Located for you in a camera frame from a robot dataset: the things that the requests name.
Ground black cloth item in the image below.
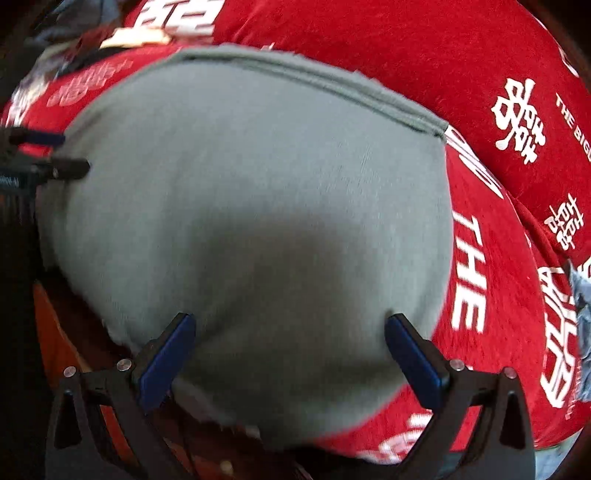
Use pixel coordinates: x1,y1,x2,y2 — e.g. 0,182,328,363
56,47,130,78

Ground grey knit sweater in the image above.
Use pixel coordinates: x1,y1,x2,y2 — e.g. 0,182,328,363
38,46,453,443

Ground red pillow with white characters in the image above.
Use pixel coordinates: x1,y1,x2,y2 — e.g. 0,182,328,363
124,0,590,263

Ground red quilt with white print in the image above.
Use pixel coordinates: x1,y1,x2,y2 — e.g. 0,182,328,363
1,47,590,466

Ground grey blue denim garment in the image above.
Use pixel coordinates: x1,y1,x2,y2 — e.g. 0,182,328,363
565,260,591,365

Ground white cloth item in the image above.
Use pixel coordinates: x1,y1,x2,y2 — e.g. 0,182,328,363
99,27,172,49

